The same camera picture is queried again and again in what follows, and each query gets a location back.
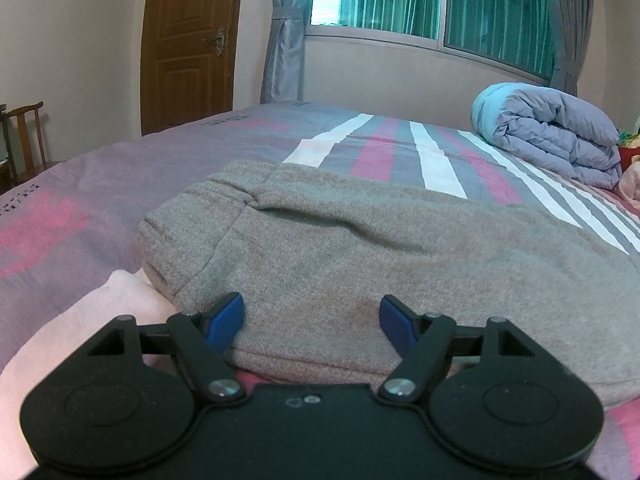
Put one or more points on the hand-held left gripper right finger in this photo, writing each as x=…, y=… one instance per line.
x=397, y=322

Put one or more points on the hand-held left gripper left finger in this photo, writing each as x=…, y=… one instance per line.
x=226, y=320

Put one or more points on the grey pants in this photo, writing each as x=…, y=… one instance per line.
x=380, y=270

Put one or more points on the bed with striped sheet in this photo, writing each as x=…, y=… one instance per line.
x=75, y=220

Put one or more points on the folded blue quilt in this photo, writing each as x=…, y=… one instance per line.
x=550, y=130

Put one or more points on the brown wooden door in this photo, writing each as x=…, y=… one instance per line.
x=185, y=50

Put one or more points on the wooden chair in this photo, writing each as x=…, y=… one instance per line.
x=25, y=135

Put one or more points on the grey curtain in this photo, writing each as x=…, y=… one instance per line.
x=572, y=20
x=285, y=35

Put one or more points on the colourful cloth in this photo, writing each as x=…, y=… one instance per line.
x=630, y=142

